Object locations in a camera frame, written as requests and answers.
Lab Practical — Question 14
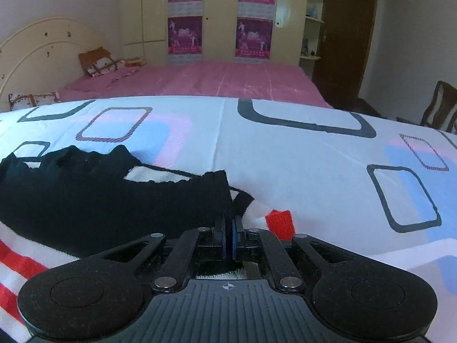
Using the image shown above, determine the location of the striped knit sweater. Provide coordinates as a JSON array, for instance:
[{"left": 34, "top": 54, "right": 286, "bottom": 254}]
[{"left": 0, "top": 145, "right": 295, "bottom": 343}]

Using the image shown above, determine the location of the corner shelf unit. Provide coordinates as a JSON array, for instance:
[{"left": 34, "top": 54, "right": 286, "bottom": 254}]
[{"left": 298, "top": 0, "right": 329, "bottom": 75}]

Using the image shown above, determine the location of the orange patterned pillow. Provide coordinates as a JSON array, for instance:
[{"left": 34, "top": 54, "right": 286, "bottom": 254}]
[{"left": 79, "top": 46, "right": 124, "bottom": 78}]

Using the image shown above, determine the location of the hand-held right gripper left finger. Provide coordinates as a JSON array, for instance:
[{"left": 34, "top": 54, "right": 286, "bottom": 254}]
[{"left": 86, "top": 214, "right": 229, "bottom": 294}]

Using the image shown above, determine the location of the cream headboard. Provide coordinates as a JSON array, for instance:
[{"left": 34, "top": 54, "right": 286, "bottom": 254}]
[{"left": 0, "top": 17, "right": 124, "bottom": 113}]

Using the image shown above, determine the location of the pink bed sheet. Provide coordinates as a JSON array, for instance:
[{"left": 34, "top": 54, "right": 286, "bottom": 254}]
[{"left": 57, "top": 61, "right": 334, "bottom": 109}]

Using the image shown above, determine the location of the white patterned pillow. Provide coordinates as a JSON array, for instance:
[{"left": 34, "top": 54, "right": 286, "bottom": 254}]
[{"left": 8, "top": 92, "right": 61, "bottom": 111}]

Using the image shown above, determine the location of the dark wooden door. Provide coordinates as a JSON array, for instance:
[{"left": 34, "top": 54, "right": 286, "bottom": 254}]
[{"left": 312, "top": 0, "right": 379, "bottom": 109}]

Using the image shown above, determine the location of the cream wardrobe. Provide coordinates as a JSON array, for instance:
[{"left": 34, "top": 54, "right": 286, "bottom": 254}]
[{"left": 121, "top": 0, "right": 311, "bottom": 67}]

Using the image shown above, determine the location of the printed bed sheet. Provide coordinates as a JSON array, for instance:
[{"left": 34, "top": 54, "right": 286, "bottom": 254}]
[{"left": 0, "top": 96, "right": 457, "bottom": 343}]

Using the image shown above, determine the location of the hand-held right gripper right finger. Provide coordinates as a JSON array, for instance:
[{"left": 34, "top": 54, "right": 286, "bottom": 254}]
[{"left": 232, "top": 215, "right": 358, "bottom": 292}]

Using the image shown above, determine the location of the wooden chair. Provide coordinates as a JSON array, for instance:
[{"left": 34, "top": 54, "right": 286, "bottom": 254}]
[{"left": 396, "top": 80, "right": 457, "bottom": 133}]

